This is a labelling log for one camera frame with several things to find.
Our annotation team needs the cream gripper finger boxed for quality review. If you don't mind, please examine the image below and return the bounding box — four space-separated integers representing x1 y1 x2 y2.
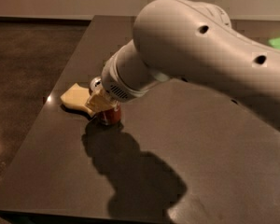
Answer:
86 88 117 113

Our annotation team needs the red coke can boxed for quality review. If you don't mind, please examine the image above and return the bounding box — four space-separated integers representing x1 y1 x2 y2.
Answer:
89 76 122 126

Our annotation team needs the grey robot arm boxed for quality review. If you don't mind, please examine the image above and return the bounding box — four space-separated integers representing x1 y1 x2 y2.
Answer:
86 0 280 132

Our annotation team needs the yellow sponge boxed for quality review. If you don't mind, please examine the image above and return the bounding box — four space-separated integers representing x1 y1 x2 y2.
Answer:
61 83 95 118

